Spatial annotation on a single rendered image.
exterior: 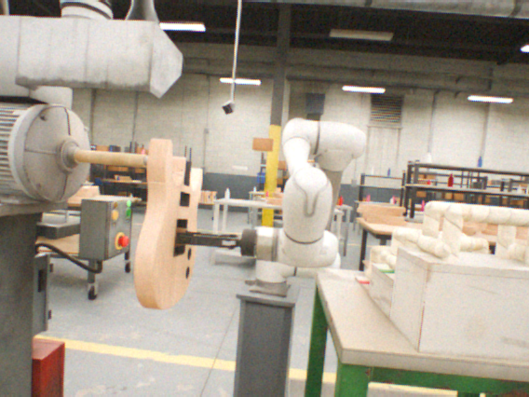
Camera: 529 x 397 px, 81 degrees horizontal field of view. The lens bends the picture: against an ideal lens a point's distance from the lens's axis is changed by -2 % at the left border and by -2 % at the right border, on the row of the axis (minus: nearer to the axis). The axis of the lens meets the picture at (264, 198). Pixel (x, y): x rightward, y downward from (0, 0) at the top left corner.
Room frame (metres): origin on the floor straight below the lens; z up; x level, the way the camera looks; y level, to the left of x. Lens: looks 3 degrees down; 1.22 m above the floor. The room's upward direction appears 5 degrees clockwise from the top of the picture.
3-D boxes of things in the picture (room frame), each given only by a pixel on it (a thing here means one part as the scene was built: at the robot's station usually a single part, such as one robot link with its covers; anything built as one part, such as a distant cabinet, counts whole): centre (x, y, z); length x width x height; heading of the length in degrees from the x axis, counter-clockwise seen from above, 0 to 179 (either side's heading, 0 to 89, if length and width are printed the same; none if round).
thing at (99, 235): (1.07, 0.61, 0.99); 0.24 x 0.21 x 0.26; 86
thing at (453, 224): (0.59, -0.36, 1.15); 0.03 x 0.03 x 0.09
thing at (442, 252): (0.63, -0.35, 1.12); 0.11 x 0.03 x 0.03; 0
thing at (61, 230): (1.01, 0.62, 1.02); 0.19 x 0.04 x 0.04; 176
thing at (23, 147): (0.84, 0.71, 1.25); 0.41 x 0.27 x 0.26; 86
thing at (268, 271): (1.53, -0.08, 0.87); 0.18 x 0.16 x 0.22; 90
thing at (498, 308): (0.64, -0.45, 1.02); 0.27 x 0.15 x 0.17; 90
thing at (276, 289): (1.54, -0.05, 0.73); 0.22 x 0.18 x 0.06; 79
